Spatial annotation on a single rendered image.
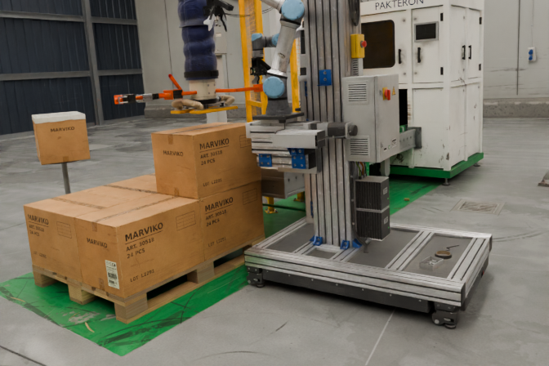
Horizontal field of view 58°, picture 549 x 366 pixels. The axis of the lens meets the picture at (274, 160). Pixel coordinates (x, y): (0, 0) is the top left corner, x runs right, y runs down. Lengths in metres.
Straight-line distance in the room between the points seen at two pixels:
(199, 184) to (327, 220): 0.81
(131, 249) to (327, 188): 1.17
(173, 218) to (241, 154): 0.68
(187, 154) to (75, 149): 1.80
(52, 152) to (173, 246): 1.99
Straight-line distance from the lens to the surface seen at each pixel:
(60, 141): 4.68
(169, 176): 3.25
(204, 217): 3.14
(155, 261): 2.94
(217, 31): 4.78
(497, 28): 11.93
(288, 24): 2.73
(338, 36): 2.88
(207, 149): 3.11
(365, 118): 2.77
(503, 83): 11.91
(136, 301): 2.92
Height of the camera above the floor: 1.29
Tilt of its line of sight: 10 degrees down
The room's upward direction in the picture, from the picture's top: 4 degrees counter-clockwise
